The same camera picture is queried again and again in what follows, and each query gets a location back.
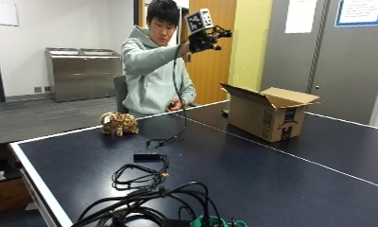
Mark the wooden door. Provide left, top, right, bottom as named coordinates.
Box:
left=183, top=0, right=238, bottom=106

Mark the white marker cube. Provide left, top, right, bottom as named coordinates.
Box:
left=183, top=8, right=214, bottom=34

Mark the the person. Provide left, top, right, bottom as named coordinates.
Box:
left=119, top=0, right=198, bottom=118

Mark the open cardboard box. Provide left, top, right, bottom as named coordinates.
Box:
left=219, top=82, right=321, bottom=144

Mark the grey office chair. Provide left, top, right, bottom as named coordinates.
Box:
left=111, top=75, right=130, bottom=114

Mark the stainless steel bin cabinet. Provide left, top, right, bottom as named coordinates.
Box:
left=44, top=47, right=123, bottom=103

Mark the spotted leopard soft toy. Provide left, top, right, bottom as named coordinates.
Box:
left=98, top=111, right=139, bottom=137

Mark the small black adapter box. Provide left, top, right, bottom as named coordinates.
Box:
left=131, top=152, right=162, bottom=162

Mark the green device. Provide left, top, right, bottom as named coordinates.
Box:
left=190, top=215, right=248, bottom=227

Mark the brown wooden shelf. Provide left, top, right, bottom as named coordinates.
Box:
left=0, top=176, right=34, bottom=217

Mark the white paper wall sheet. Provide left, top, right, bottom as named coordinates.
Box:
left=283, top=0, right=319, bottom=35

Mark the black glove cable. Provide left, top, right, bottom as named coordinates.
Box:
left=145, top=37, right=188, bottom=150

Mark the blue framed wall notice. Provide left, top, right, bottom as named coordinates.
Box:
left=333, top=0, right=378, bottom=27

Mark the thin coiled black cable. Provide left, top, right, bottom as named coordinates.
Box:
left=110, top=153, right=171, bottom=191

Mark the white wall board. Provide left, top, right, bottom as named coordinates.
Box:
left=0, top=0, right=20, bottom=27

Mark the thick black cable bundle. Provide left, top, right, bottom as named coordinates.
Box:
left=69, top=181, right=224, bottom=227

